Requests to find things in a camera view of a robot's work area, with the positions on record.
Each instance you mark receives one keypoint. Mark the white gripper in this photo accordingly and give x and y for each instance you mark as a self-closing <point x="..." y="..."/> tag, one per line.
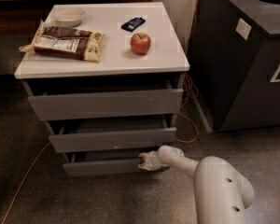
<point x="164" y="155"/>

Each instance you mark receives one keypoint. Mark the grey bottom drawer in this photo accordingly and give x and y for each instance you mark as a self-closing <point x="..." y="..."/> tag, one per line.
<point x="105" y="162"/>

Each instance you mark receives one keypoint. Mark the grey drawer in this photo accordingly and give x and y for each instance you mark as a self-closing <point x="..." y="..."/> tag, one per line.
<point x="76" y="135"/>
<point x="105" y="162"/>
<point x="58" y="99"/>

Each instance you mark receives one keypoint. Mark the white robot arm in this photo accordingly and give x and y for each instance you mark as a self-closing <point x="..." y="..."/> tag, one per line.
<point x="221" y="193"/>

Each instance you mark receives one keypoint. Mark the grey middle drawer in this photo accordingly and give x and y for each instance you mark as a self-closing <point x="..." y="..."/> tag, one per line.
<point x="76" y="135"/>

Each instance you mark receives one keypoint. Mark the grey drawer cabinet white top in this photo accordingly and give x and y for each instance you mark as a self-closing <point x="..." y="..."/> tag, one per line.
<point x="164" y="60"/>

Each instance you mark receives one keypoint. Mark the grey top drawer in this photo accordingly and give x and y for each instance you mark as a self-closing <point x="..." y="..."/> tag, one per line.
<point x="58" y="99"/>

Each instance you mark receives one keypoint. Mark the brown chip bag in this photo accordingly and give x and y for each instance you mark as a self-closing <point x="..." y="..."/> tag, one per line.
<point x="64" y="42"/>

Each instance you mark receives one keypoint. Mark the red apple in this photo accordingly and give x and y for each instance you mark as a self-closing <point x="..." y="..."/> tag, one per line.
<point x="140" y="43"/>

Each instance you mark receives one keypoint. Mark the blue snack packet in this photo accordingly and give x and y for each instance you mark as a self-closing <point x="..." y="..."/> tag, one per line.
<point x="132" y="24"/>

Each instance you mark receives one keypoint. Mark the dark grey trash bin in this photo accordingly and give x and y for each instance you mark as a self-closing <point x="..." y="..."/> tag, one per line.
<point x="234" y="56"/>

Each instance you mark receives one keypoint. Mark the white bowl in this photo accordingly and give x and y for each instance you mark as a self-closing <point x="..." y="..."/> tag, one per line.
<point x="68" y="17"/>

